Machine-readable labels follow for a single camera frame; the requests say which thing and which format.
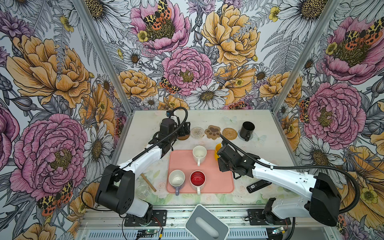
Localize dark brown round coaster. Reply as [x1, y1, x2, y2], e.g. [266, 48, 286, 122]
[177, 135, 190, 141]

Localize white patterned round coaster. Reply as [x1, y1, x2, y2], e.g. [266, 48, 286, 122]
[190, 127, 205, 139]

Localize yellow mug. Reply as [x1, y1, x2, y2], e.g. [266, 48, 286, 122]
[214, 144, 222, 161]

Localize woven rattan round coaster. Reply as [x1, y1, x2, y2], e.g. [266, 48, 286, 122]
[222, 128, 238, 141]

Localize paw shaped cork coaster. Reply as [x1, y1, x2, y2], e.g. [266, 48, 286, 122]
[205, 125, 221, 140]

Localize black mug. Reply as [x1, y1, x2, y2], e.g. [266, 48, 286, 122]
[239, 121, 255, 142]

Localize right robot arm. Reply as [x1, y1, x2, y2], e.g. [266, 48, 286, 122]
[218, 145, 341, 227]

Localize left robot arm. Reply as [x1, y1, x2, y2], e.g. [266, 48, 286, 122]
[95, 118, 191, 225]

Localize pink tray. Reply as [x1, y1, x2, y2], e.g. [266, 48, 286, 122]
[168, 150, 235, 194]

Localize red inside white mug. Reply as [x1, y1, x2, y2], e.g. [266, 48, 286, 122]
[190, 171, 206, 195]

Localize black stapler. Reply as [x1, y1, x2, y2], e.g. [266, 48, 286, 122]
[246, 180, 272, 194]

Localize wooden mallet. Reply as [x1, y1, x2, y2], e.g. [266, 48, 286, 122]
[141, 174, 157, 192]

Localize grey tissue box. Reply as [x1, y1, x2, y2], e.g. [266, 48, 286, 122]
[185, 204, 230, 240]

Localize clear glass jar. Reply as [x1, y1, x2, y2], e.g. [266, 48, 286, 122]
[135, 181, 152, 200]

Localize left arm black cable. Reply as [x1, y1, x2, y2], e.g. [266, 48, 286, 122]
[80, 106, 189, 212]

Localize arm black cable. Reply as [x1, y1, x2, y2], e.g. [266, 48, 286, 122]
[80, 106, 189, 212]
[218, 133, 361, 240]

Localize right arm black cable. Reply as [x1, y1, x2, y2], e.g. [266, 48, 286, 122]
[218, 133, 361, 240]

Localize white mug purple handle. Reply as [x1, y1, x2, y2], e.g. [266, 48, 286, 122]
[168, 170, 186, 196]

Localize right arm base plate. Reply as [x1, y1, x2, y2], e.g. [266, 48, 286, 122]
[244, 209, 292, 226]

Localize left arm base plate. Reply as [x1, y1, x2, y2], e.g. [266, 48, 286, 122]
[124, 210, 168, 227]

